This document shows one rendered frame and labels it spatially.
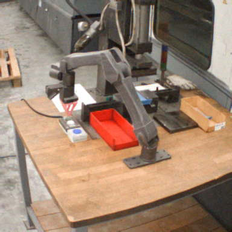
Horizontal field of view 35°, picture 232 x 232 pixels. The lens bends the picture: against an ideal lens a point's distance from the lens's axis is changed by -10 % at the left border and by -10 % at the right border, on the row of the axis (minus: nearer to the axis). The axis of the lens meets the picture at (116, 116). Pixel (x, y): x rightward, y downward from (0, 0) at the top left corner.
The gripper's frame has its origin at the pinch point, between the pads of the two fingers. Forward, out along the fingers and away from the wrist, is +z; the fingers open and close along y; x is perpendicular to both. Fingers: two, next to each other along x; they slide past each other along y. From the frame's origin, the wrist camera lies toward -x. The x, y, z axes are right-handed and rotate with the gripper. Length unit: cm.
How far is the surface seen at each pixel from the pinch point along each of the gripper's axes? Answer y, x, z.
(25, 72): -298, 51, 102
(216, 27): -16, 99, -33
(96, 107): -0.4, 14.2, 0.1
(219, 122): 27, 70, 5
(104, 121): 2.7, 17.1, 6.3
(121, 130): 13.5, 20.3, 6.1
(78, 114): -8.5, 8.6, 7.0
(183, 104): 8, 58, 2
